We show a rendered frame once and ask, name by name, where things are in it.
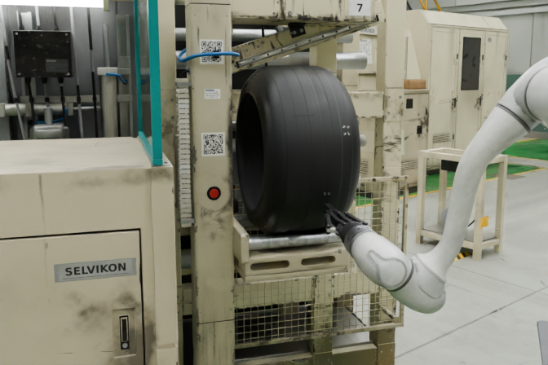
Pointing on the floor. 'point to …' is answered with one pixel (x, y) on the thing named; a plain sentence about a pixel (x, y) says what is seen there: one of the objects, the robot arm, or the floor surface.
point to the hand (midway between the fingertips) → (330, 211)
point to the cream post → (195, 24)
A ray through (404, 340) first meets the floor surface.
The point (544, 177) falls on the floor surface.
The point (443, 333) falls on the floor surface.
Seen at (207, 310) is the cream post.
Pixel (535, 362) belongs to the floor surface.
